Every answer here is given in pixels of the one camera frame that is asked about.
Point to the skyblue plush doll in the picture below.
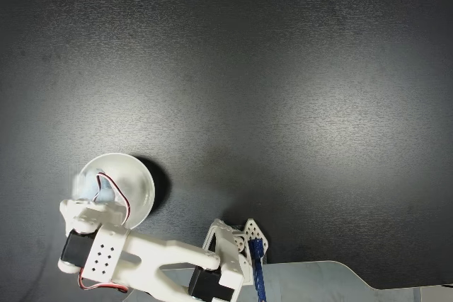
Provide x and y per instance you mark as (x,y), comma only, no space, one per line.
(90,187)

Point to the white ceramic bowl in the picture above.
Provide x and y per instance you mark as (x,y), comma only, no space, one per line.
(139,181)

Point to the blue table clamp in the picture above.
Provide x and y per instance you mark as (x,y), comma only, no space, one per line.
(257,270)

